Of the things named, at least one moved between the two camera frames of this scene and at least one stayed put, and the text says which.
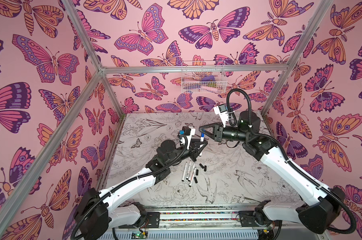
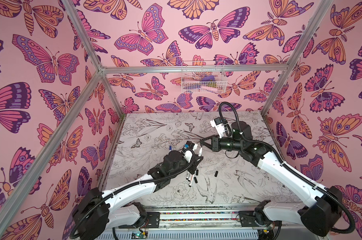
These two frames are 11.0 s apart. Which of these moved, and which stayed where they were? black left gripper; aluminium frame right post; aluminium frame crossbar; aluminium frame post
Moved: black left gripper
Stayed: aluminium frame crossbar; aluminium frame post; aluminium frame right post
